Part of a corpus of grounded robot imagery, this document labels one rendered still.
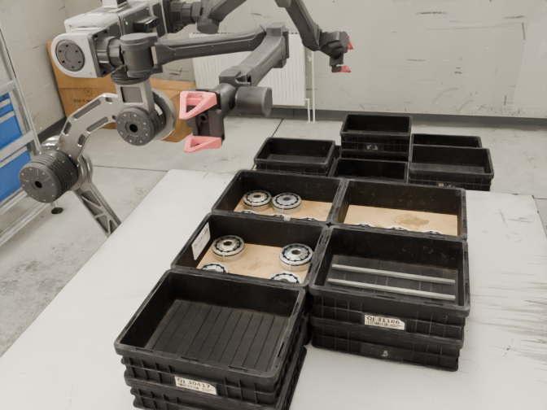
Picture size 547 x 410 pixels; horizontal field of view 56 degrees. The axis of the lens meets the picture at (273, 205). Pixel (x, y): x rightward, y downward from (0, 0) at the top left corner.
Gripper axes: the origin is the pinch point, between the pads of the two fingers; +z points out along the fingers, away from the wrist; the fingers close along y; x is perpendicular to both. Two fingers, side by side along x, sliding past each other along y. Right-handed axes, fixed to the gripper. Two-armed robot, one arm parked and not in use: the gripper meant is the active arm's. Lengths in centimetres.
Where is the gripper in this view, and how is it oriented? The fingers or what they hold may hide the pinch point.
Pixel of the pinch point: (187, 133)
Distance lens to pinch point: 92.6
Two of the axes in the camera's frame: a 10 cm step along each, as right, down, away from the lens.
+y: 0.5, 8.6, 5.1
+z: -2.7, 5.1, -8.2
